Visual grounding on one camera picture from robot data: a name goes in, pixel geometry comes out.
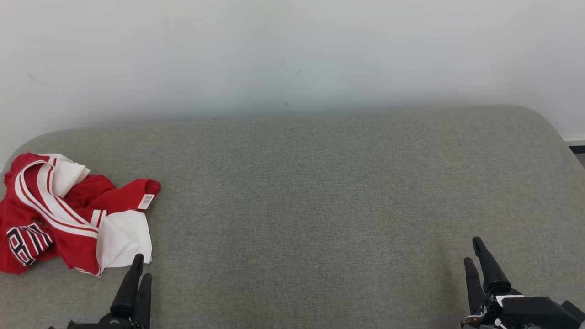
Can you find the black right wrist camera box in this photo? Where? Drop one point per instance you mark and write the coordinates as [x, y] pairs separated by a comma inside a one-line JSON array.
[[534, 313]]

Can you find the red basketball jersey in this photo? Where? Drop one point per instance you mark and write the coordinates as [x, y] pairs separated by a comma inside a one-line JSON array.
[[73, 246]]

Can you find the black baseboard strip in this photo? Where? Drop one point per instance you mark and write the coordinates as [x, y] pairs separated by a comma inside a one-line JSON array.
[[578, 149]]

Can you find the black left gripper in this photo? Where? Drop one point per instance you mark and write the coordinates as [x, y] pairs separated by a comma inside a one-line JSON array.
[[116, 322]]

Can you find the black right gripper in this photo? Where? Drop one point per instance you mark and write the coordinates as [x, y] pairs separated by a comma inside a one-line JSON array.
[[489, 315]]

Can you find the grey fabric sofa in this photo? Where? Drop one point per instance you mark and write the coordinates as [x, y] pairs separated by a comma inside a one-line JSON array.
[[320, 205]]

